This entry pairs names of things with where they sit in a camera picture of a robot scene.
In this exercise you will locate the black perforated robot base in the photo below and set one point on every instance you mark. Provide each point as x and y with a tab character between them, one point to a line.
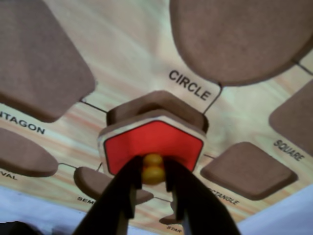
17	228

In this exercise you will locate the red hexagon piece yellow pin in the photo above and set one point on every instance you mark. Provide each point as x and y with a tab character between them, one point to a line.
151	139

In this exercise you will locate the wooden shape puzzle board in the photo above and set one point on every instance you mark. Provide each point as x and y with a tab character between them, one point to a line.
137	61

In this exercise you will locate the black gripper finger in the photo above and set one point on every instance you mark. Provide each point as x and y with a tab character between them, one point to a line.
115	203
198	208

